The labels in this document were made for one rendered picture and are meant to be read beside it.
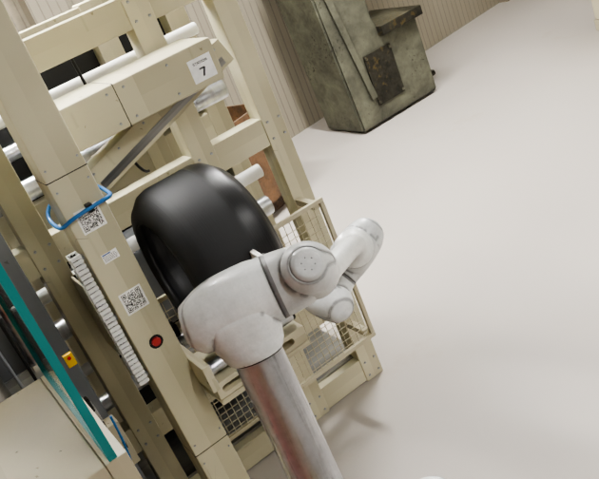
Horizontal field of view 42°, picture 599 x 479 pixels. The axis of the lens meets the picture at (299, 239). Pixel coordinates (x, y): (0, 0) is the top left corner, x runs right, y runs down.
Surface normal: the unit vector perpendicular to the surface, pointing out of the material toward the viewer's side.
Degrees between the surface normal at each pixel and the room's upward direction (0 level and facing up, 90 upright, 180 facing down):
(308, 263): 56
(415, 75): 90
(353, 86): 90
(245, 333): 81
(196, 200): 34
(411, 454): 0
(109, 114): 90
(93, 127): 90
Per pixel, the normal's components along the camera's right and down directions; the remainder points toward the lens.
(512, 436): -0.35, -0.84
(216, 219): 0.18, -0.40
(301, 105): 0.62, 0.11
